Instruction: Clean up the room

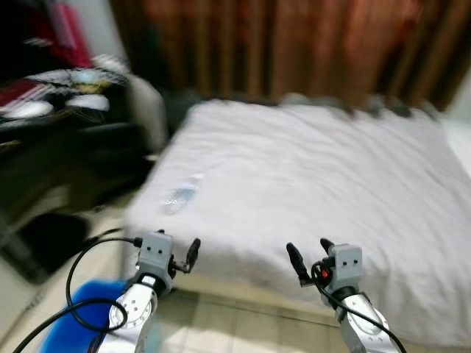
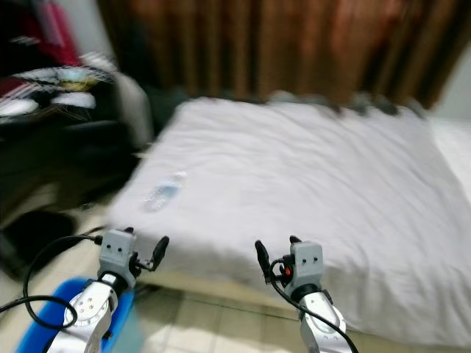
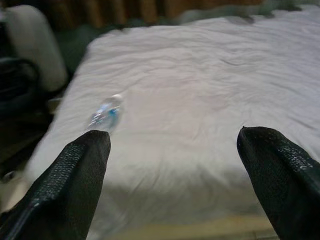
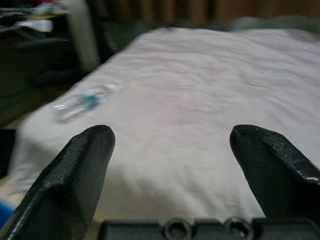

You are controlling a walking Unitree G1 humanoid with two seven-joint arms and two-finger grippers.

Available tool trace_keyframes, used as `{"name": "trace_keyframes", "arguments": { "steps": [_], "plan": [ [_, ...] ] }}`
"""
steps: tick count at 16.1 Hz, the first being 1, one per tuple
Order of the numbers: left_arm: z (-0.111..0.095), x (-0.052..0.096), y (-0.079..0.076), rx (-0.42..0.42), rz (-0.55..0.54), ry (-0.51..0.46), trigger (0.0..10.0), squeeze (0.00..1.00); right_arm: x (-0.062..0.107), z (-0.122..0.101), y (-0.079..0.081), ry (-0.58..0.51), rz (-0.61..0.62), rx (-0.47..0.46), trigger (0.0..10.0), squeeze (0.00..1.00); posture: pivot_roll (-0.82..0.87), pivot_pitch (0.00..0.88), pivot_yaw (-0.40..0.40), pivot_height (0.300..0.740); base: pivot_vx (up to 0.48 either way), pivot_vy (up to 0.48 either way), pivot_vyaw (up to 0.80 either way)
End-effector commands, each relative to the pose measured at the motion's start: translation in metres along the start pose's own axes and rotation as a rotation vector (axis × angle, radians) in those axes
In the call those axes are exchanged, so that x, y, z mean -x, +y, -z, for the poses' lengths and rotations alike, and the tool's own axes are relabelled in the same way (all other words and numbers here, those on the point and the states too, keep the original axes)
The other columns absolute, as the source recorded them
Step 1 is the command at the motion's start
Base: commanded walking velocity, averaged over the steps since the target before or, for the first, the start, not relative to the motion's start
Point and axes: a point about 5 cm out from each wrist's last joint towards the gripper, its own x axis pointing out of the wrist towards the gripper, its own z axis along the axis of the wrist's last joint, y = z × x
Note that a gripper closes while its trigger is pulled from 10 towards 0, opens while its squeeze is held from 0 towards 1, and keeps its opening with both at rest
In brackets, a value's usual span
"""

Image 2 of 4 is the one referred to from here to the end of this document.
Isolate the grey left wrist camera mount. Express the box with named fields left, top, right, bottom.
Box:
left=99, top=228, right=137, bottom=279

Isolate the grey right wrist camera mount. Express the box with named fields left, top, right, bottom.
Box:
left=289, top=240, right=323, bottom=289

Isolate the beige bed base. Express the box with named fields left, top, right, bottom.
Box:
left=155, top=274, right=302, bottom=311

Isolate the grey chair back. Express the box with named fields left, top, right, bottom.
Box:
left=114, top=72, right=154, bottom=152

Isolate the clear plastic water bottle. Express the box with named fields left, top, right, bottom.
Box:
left=146, top=171, right=188, bottom=214

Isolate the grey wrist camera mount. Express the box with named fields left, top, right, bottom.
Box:
left=289, top=240, right=323, bottom=289
left=99, top=228, right=137, bottom=279

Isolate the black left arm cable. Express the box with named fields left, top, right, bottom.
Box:
left=0, top=234, right=105, bottom=333

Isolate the brown pleated curtain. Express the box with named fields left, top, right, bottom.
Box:
left=99, top=0, right=471, bottom=113

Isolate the red cloth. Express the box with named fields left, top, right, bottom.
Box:
left=37, top=0, right=83, bottom=67

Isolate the small white item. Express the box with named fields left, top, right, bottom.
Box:
left=0, top=98, right=39, bottom=118

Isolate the grey wrinkled blanket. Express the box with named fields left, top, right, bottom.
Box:
left=107, top=96, right=471, bottom=348

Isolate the white wire fan guard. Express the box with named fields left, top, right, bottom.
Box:
left=15, top=65, right=118, bottom=93

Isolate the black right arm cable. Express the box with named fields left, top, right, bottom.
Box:
left=269, top=257, right=361, bottom=353

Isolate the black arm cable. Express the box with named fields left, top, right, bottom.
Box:
left=0, top=234, right=105, bottom=333
left=269, top=257, right=361, bottom=353

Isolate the black desk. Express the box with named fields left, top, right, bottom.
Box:
left=0, top=110, right=141, bottom=282

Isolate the blue plastic bin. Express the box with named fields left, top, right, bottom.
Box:
left=15, top=276, right=138, bottom=353

